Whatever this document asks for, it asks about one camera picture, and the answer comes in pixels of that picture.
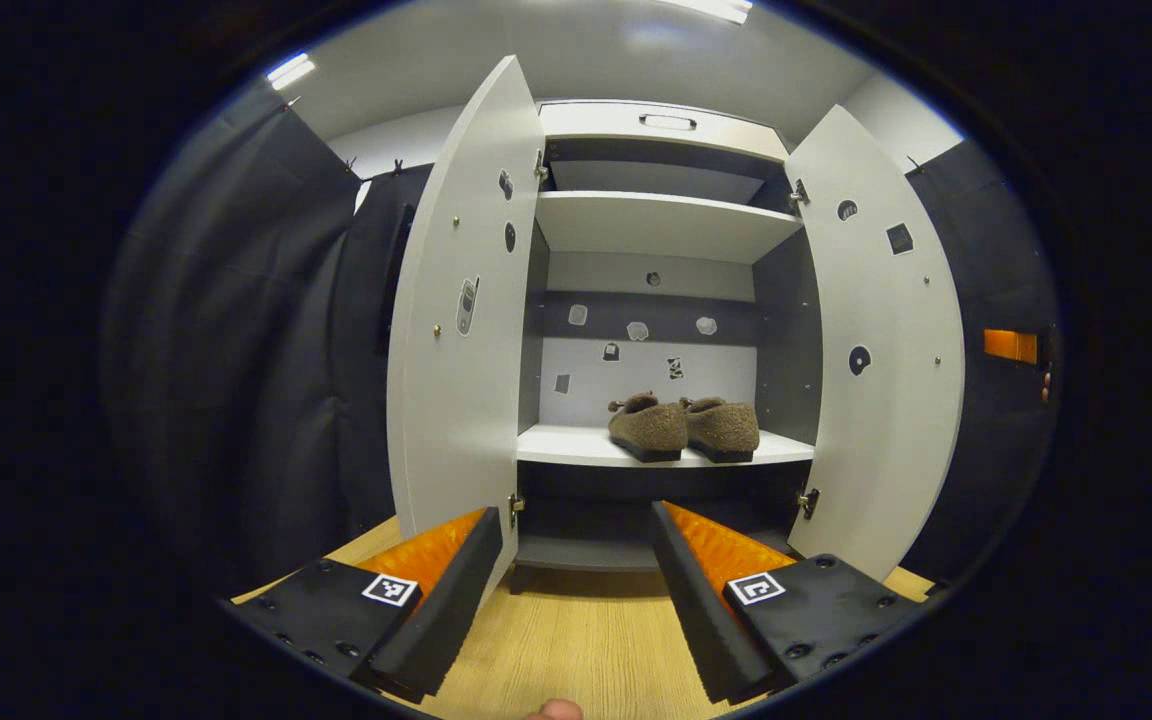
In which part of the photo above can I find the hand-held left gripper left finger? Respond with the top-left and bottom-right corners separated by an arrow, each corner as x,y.
219,507 -> 505,707

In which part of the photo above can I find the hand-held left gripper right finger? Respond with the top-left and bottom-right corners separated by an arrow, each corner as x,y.
648,500 -> 929,707

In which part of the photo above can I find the small ceiling light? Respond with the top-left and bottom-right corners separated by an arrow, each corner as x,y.
265,51 -> 318,92

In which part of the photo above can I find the brown fuzzy shoe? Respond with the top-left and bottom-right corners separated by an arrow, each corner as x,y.
681,396 -> 762,464
607,391 -> 690,464

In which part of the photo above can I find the long ceiling light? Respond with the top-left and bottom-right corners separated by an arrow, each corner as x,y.
654,0 -> 754,26

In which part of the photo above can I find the white cabinet door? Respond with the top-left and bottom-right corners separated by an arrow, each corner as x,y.
784,105 -> 967,584
386,55 -> 547,603

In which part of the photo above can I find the white cabinet drawer front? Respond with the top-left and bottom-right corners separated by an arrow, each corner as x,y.
538,99 -> 790,163

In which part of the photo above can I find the grey cabinet base board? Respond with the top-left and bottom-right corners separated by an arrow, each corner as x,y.
515,532 -> 661,574

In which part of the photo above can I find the white cabinet shelf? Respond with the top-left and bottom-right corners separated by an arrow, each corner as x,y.
515,424 -> 818,470
533,190 -> 806,267

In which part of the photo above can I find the white shoe cabinet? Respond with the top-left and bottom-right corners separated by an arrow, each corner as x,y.
386,55 -> 967,603

